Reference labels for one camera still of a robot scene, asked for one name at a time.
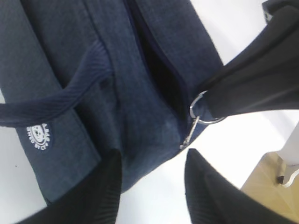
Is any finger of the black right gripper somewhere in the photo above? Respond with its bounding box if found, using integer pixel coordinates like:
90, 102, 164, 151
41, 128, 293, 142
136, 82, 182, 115
203, 2, 299, 118

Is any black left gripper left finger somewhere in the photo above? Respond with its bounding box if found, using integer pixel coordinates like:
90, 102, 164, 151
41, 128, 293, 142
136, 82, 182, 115
29, 150, 122, 224

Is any navy blue lunch bag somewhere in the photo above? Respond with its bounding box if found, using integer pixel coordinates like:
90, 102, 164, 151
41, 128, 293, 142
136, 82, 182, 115
0, 0, 223, 204

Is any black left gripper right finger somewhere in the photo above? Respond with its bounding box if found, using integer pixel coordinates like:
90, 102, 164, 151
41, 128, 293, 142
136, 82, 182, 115
184, 148, 292, 224

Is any white furniture leg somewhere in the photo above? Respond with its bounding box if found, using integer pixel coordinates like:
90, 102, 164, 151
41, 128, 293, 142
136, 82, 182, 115
277, 112, 299, 188

